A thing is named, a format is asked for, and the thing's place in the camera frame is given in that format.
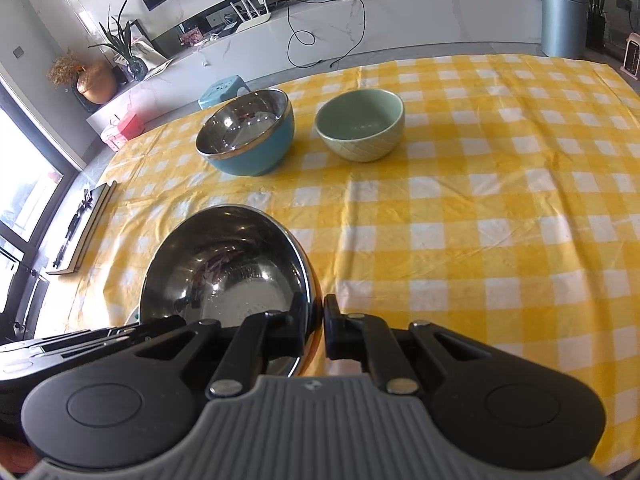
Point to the white marble cabinet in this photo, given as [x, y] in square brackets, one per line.
[400, 15]

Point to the pink photo card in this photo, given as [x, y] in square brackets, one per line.
[191, 37]

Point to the pink box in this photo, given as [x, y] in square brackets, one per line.
[125, 131]

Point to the white card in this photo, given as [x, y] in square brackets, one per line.
[157, 62]

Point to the grey trash can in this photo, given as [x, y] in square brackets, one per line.
[564, 20]

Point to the white router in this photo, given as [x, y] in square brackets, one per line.
[252, 14]

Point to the blue glass vase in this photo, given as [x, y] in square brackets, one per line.
[136, 69]

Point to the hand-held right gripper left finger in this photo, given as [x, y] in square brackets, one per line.
[250, 350]

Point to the orange steel bowl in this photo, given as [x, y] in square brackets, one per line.
[225, 260]

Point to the yellow checked tablecloth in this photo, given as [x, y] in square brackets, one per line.
[450, 210]

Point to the brown round vase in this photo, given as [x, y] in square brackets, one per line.
[96, 85]

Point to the black pen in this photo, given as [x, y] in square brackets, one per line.
[67, 237]

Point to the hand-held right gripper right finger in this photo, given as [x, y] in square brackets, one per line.
[334, 327]

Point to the potted plant in black pot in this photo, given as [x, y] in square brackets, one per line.
[597, 15]

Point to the beige space heater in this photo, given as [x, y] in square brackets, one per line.
[631, 55]

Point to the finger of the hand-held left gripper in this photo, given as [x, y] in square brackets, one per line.
[100, 340]

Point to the light blue stool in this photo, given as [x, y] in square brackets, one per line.
[222, 92]

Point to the green leafy plant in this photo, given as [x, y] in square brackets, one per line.
[120, 35]

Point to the dried flowers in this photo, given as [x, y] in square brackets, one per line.
[64, 67]

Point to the green ceramic bowl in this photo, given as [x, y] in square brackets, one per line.
[361, 146]

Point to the blue steel bowl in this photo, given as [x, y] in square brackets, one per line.
[260, 156]

